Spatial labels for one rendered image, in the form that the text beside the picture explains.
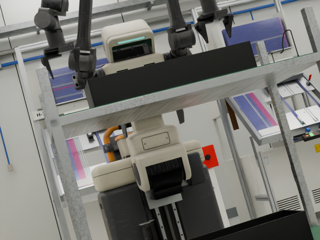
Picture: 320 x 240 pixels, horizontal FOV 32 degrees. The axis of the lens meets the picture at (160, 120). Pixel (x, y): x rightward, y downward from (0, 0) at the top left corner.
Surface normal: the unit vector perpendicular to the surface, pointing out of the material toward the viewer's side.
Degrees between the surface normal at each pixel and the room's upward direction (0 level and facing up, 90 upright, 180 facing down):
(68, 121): 90
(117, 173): 90
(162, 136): 98
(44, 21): 92
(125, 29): 42
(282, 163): 90
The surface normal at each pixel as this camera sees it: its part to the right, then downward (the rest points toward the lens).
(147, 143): 0.22, 0.00
